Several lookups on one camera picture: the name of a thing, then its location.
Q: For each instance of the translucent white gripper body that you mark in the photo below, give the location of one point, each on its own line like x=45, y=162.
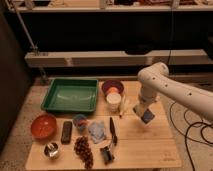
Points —
x=139, y=109

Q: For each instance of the blue sponge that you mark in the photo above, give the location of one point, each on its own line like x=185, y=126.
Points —
x=148, y=116

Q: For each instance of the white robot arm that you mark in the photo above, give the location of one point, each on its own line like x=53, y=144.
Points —
x=154, y=79

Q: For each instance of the white paper cup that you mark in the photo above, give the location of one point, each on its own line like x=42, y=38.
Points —
x=113, y=101

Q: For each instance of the small blue cup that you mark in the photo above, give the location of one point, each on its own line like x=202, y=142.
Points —
x=80, y=122

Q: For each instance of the small metal cup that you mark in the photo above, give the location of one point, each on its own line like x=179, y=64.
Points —
x=51, y=150

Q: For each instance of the black knife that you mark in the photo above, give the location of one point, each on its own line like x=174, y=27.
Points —
x=113, y=132

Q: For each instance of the purple bowl with orange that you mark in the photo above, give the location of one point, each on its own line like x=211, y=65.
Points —
x=112, y=85

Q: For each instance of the crumpled blue cloth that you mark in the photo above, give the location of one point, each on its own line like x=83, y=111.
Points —
x=97, y=131

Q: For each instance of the brown grape bunch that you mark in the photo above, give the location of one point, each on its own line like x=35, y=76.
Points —
x=83, y=150

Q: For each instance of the green plastic tray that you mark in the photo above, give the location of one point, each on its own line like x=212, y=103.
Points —
x=71, y=96

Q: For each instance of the lower metal shelf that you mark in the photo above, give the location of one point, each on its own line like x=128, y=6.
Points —
x=116, y=58

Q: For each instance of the metal shelf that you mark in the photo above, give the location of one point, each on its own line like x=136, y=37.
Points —
x=108, y=5
x=116, y=58

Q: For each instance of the black rectangular remote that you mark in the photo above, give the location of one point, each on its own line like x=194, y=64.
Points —
x=66, y=132

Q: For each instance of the red bowl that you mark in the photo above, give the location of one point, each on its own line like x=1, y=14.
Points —
x=43, y=126

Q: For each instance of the diagonal metal pole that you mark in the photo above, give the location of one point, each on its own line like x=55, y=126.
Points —
x=33, y=46

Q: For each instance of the upper metal shelf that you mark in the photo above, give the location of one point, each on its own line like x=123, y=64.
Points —
x=108, y=5

